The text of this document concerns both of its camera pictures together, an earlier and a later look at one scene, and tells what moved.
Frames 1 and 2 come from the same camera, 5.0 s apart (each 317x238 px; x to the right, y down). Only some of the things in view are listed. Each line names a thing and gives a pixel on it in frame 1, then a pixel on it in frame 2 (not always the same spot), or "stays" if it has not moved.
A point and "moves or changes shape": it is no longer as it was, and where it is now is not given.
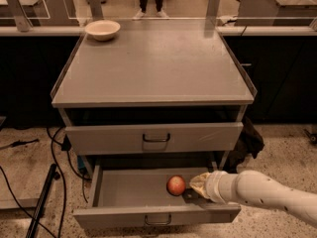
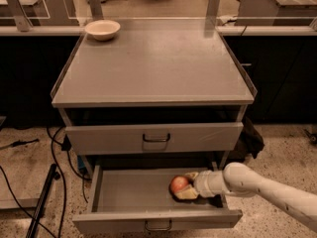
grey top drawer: [223, 137] stays
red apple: [175, 185] moves or changes shape
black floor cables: [65, 146] stays
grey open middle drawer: [139, 195] stays
